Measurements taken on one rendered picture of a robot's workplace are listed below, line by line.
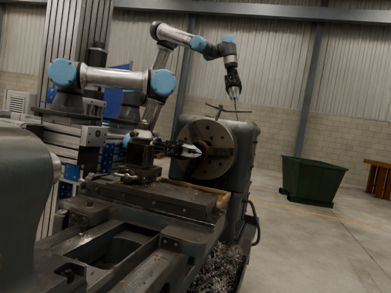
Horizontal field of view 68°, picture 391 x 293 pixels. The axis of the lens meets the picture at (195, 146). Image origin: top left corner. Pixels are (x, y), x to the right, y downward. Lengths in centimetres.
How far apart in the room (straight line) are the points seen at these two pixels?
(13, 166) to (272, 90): 1141
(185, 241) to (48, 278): 36
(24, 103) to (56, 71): 58
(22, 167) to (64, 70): 94
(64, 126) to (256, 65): 1076
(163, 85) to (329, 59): 1101
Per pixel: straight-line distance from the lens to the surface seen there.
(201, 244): 76
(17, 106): 193
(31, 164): 43
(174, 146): 124
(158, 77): 130
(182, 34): 170
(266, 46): 1206
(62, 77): 134
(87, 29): 181
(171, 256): 76
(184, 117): 168
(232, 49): 165
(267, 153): 1151
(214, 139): 146
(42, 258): 57
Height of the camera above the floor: 119
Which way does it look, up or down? 4 degrees down
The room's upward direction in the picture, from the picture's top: 9 degrees clockwise
